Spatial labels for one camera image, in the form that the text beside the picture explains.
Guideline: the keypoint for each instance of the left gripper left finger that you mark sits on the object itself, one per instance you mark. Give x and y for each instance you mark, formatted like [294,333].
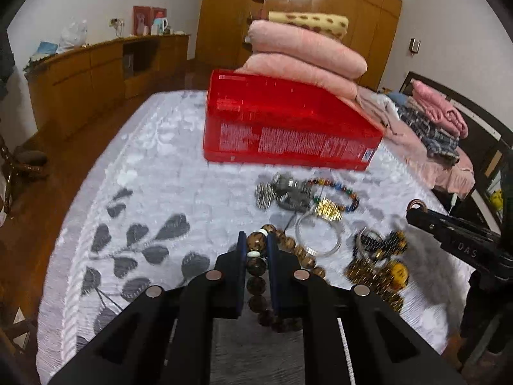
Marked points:
[164,336]

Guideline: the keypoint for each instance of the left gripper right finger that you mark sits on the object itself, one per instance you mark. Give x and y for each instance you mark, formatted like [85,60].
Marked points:
[350,336]

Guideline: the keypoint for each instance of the dark bead necklace yellow pendant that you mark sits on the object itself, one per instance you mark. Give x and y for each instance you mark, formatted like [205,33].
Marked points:
[378,264]

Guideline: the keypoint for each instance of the silver bangle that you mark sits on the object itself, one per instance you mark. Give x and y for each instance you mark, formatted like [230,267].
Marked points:
[319,236]

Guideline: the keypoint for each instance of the silver metal watch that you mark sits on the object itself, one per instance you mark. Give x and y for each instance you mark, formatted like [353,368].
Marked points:
[286,192]

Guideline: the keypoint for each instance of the yellow plush toy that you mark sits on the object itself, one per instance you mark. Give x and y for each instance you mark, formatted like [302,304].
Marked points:
[496,200]

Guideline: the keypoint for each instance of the grey floral bedspread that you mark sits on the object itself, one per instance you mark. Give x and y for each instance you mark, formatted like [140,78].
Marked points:
[153,211]

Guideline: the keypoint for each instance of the dark wooden headboard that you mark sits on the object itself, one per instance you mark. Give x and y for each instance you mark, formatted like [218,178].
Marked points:
[487,145]

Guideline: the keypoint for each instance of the plaid folded shirt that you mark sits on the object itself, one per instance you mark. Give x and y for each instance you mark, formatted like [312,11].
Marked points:
[441,146]

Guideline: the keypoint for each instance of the pink folded clothes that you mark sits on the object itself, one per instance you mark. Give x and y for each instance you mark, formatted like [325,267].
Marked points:
[439,110]

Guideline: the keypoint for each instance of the red tin box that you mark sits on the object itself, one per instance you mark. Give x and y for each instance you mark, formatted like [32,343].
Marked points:
[267,120]

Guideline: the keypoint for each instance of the wooden sideboard cabinet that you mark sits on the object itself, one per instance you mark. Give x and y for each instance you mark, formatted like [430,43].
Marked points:
[68,90]

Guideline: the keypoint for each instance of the lower pink folded quilt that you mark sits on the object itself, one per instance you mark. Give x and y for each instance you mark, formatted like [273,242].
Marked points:
[287,67]

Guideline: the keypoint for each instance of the pink folded quilt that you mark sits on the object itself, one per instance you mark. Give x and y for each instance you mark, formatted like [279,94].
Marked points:
[287,67]
[308,46]

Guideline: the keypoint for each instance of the upper pink folded quilt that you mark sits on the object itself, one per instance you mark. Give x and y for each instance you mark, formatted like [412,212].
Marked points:
[308,46]

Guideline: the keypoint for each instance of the blue white kettle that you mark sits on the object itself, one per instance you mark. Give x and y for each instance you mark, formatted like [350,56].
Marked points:
[160,23]

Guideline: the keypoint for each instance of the yellow brown spotted blanket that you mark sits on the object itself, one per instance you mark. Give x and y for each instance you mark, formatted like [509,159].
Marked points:
[328,25]

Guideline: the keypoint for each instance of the white plastic bag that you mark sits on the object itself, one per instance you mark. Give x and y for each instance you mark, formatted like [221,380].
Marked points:
[73,36]

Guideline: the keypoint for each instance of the red photo frames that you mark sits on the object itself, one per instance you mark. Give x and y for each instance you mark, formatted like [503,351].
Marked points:
[143,18]

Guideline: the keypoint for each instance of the wooden wardrobe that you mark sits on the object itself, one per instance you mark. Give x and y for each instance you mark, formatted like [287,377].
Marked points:
[366,26]

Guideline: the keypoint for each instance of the wall light switch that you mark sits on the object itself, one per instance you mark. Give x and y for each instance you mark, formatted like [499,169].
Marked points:
[414,45]

